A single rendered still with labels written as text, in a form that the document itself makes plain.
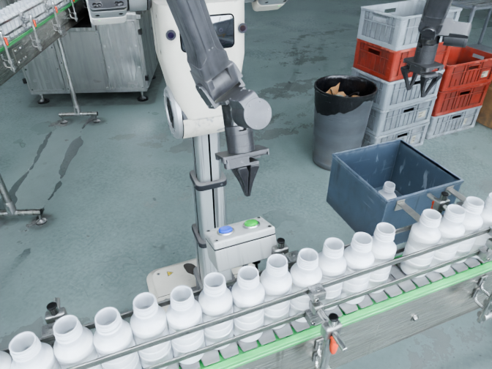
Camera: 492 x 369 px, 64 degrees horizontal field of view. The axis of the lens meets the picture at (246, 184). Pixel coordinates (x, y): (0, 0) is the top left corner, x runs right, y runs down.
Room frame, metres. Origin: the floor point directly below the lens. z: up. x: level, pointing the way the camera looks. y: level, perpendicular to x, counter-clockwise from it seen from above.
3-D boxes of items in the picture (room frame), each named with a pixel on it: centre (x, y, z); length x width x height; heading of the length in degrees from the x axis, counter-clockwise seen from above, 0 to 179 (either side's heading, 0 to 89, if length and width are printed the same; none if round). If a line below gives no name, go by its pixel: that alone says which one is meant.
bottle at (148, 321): (0.41, 0.16, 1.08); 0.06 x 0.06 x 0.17
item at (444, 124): (3.41, -1.80, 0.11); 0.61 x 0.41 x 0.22; 115
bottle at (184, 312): (0.43, 0.11, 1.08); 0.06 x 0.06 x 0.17
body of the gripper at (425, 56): (1.16, -0.52, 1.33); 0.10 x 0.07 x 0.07; 22
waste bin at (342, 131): (2.75, -0.72, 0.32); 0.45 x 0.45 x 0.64
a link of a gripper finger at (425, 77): (1.14, -0.53, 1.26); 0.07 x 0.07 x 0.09; 22
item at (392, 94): (3.05, -1.19, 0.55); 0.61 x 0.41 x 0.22; 119
